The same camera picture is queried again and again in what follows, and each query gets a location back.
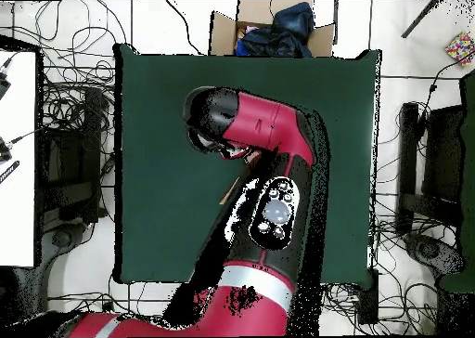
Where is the grey curved stand base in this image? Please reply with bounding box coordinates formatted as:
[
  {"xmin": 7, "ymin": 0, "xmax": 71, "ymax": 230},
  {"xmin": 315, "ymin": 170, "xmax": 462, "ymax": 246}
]
[{"xmin": 10, "ymin": 220, "xmax": 88, "ymax": 332}]

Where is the black metal stand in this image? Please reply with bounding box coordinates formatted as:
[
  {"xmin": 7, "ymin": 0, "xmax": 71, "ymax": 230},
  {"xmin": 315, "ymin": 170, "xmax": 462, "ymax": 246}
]
[
  {"xmin": 395, "ymin": 101, "xmax": 467, "ymax": 237},
  {"xmin": 36, "ymin": 86, "xmax": 112, "ymax": 235}
]

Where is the tan terry towel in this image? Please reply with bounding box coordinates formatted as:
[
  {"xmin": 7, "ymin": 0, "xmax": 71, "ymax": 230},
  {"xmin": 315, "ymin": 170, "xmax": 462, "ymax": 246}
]
[{"xmin": 218, "ymin": 149, "xmax": 263, "ymax": 206}]

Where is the black cable tangle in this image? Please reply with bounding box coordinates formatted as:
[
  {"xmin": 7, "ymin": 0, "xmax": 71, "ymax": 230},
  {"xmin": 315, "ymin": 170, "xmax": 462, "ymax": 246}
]
[
  {"xmin": 0, "ymin": 0, "xmax": 129, "ymax": 131},
  {"xmin": 47, "ymin": 274, "xmax": 179, "ymax": 314},
  {"xmin": 320, "ymin": 188, "xmax": 446, "ymax": 335}
]

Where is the dark blue clothing pile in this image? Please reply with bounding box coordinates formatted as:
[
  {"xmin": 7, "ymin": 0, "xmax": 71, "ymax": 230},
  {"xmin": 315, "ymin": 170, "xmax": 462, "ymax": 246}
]
[{"xmin": 234, "ymin": 1, "xmax": 315, "ymax": 59}]

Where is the black metal rod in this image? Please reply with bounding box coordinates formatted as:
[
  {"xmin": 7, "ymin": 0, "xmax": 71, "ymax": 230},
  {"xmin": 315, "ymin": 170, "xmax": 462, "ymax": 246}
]
[{"xmin": 400, "ymin": 0, "xmax": 445, "ymax": 39}]

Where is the black round floor base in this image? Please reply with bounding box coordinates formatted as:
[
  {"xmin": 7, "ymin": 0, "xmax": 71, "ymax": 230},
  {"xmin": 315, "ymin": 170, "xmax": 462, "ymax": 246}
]
[{"xmin": 403, "ymin": 232, "xmax": 465, "ymax": 278}]

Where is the multicoloured patterned box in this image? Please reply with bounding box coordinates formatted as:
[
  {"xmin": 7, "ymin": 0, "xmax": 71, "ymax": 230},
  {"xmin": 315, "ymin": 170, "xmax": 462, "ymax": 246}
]
[{"xmin": 443, "ymin": 31, "xmax": 475, "ymax": 69}]

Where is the black power strip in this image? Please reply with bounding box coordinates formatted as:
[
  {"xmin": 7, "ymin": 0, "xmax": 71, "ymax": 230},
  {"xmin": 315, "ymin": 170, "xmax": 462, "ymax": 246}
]
[{"xmin": 356, "ymin": 266, "xmax": 380, "ymax": 326}]

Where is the single black cable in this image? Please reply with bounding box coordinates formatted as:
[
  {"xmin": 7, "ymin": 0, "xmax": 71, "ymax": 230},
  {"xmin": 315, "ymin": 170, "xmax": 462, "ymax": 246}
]
[{"xmin": 164, "ymin": 0, "xmax": 203, "ymax": 56}]

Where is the white side table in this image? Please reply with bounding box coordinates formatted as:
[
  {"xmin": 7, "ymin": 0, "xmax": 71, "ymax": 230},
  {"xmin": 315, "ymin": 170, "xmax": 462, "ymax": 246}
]
[{"xmin": 0, "ymin": 49, "xmax": 38, "ymax": 268}]

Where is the dark green table cloth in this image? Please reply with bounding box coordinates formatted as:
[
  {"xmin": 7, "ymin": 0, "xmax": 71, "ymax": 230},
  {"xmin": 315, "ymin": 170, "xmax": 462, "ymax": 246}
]
[{"xmin": 112, "ymin": 42, "xmax": 383, "ymax": 285}]

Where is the black cable with connector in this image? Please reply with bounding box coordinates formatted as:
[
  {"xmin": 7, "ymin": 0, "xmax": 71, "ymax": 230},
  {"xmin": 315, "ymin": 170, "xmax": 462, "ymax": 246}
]
[{"xmin": 417, "ymin": 51, "xmax": 475, "ymax": 135}]

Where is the flat black strip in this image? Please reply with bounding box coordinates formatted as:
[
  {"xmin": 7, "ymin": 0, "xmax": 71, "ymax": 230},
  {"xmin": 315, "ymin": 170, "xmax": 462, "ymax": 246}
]
[{"xmin": 0, "ymin": 160, "xmax": 20, "ymax": 185}]

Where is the brown cardboard box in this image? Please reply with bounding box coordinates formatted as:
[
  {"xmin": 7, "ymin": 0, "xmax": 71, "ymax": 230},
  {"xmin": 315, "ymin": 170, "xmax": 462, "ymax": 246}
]
[{"xmin": 208, "ymin": 0, "xmax": 337, "ymax": 59}]

